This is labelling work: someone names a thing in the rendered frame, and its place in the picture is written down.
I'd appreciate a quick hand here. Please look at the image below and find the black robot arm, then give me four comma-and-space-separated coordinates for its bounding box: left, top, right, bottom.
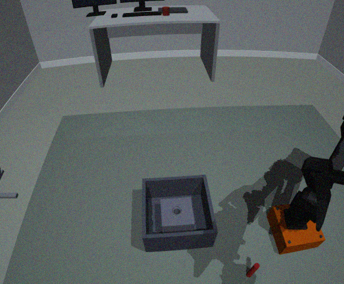
283, 121, 344, 230

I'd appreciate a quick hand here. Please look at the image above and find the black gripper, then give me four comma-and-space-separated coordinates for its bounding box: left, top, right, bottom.
301, 156, 344, 232

